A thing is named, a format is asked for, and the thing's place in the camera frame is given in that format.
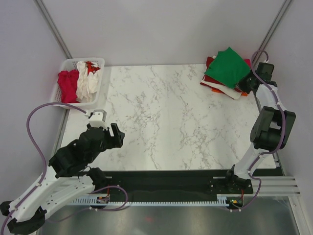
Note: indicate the folded pink t-shirt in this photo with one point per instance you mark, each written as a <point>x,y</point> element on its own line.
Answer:
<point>248,62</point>

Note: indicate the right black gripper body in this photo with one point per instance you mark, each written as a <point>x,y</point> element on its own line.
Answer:
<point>244,84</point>

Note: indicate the right aluminium corner post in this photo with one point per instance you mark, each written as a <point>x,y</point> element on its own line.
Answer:
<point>275,23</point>

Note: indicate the crumpled red t-shirt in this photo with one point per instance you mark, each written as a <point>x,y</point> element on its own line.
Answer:
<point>92,67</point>

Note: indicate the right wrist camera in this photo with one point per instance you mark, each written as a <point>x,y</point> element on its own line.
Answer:
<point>264,71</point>

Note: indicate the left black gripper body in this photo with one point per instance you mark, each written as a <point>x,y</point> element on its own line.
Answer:
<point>108,143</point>

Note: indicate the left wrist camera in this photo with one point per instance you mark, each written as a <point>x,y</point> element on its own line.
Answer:
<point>97,118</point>

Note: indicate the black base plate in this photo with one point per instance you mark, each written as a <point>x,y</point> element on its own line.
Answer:
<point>168,185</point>

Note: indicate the aluminium corner post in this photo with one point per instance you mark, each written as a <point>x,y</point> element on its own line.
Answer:
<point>52,27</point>
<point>275,23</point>

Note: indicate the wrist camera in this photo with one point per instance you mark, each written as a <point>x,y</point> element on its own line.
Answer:
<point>97,118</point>
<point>264,71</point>

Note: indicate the crumpled white t-shirt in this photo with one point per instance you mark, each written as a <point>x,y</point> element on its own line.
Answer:
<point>87,83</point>

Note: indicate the green t-shirt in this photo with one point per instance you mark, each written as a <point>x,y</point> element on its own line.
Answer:
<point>228,68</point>

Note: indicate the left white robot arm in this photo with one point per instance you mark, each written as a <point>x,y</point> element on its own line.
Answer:
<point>61,183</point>

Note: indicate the white slotted cable duct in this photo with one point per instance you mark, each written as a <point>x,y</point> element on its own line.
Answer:
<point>88,200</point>

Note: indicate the folded orange t-shirt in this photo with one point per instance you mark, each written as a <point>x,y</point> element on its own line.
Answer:
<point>218,91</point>

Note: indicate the folded white t-shirt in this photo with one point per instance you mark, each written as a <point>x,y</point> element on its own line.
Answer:
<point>232,93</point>

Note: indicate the left aluminium corner post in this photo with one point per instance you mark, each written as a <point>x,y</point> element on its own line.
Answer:
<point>52,27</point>

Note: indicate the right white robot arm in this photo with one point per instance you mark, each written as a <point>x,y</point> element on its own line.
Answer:
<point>270,131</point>

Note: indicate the white plastic laundry basket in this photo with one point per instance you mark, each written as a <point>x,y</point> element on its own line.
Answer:
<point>70,64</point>

